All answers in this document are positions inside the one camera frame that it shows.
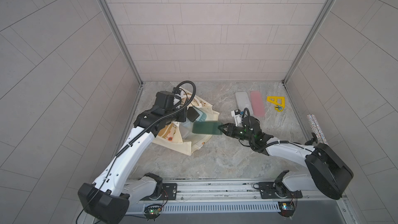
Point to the light teal pencil case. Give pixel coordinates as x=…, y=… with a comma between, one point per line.
x=199, y=115

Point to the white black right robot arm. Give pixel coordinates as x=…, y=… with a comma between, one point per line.
x=324, y=170

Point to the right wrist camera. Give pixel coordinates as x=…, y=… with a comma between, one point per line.
x=241, y=118

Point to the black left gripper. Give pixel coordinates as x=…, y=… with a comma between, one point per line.
x=181, y=117

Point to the left circuit board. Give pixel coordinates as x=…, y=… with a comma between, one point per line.
x=153, y=211

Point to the aluminium mounting rail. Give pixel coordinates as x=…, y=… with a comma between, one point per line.
x=229, y=190

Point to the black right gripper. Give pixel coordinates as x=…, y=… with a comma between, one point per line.
x=230, y=128

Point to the right circuit board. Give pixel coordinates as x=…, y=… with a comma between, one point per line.
x=287, y=209

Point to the black microphone stand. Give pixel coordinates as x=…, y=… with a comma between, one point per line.
x=313, y=140

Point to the floral canvas tote bag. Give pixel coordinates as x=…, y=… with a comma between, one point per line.
x=183, y=140

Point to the dark green pencil case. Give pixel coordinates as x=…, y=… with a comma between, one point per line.
x=207, y=128

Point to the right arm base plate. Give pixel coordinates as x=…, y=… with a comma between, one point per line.
x=273, y=190

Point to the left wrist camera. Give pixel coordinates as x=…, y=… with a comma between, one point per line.
x=179, y=93

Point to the circuit board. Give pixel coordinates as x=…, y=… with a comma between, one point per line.
x=153, y=211
x=287, y=209

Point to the glittery silver microphone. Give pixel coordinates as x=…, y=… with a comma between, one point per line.
x=315, y=127

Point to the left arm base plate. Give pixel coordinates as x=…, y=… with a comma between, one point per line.
x=168, y=192

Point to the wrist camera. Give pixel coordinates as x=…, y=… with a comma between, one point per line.
x=179, y=93
x=241, y=118

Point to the yellow triangular wooden toy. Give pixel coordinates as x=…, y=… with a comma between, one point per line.
x=278, y=101

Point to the pink pencil case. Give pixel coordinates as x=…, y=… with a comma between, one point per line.
x=257, y=103

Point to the white grey pencil case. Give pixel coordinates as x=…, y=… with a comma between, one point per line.
x=243, y=102

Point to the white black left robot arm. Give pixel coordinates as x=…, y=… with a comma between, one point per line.
x=104, y=199

